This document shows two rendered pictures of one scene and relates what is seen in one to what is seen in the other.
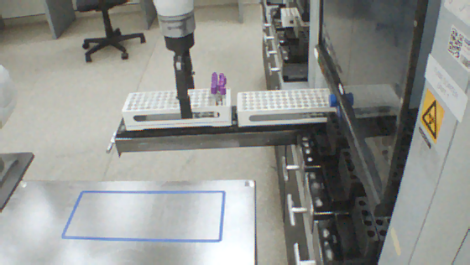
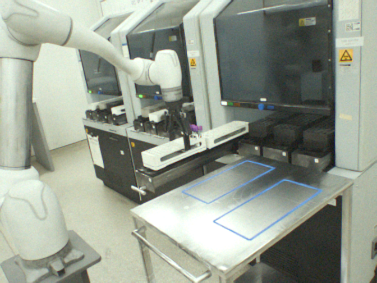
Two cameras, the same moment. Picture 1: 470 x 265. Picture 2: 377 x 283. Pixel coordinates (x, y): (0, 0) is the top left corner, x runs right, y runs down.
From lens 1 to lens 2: 104 cm
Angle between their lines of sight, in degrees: 41
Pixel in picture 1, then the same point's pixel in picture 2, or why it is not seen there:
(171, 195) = (228, 170)
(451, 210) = (367, 80)
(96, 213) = (207, 190)
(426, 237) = (363, 95)
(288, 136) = (232, 146)
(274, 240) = not seen: hidden behind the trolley
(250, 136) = (217, 151)
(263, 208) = not seen: hidden behind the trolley
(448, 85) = (351, 40)
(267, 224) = not seen: hidden behind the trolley
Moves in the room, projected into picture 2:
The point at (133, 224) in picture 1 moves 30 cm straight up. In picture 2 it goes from (231, 183) to (223, 100)
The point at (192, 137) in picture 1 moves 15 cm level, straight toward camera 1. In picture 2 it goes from (193, 161) to (220, 165)
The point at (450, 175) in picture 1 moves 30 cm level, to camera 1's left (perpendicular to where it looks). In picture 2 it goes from (364, 65) to (327, 80)
